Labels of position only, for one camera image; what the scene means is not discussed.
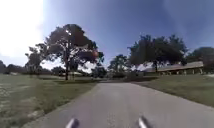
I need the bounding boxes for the robot's own part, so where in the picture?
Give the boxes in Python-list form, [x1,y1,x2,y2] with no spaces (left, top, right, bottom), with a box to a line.
[137,115,150,128]
[65,117,80,128]

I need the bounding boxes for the green grass field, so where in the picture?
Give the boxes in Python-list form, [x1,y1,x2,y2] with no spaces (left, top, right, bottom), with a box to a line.
[0,73,100,128]
[131,73,214,110]

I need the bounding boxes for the small dark tree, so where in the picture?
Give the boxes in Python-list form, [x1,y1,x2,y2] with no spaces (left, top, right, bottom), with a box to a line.
[24,46,45,76]

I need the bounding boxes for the long low building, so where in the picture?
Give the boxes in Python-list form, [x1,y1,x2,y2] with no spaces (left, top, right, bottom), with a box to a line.
[142,60,214,76]

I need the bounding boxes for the large spreading tree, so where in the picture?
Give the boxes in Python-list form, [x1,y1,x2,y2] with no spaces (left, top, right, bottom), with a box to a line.
[36,23,105,81]

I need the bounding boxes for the broad dark tree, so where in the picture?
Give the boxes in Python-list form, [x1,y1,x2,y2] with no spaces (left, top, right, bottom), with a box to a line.
[127,33,189,75]

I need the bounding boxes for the distant dark trees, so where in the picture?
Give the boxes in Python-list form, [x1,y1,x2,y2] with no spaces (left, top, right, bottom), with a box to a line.
[0,57,29,76]

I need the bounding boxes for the grey asphalt path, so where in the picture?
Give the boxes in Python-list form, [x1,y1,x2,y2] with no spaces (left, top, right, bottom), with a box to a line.
[20,81,214,128]

